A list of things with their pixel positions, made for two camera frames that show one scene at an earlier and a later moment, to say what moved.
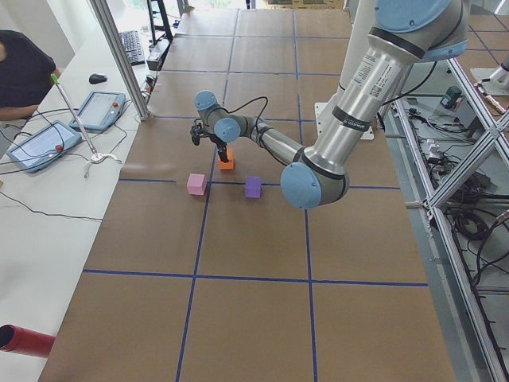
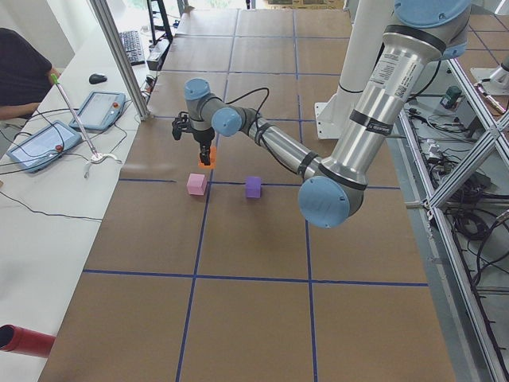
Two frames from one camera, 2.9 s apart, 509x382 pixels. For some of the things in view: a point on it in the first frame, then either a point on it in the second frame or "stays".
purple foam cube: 253,187 stays
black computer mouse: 97,79 stays
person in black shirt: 27,73 stays
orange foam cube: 231,163 to 212,158
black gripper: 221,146 to 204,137
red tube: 14,338 stays
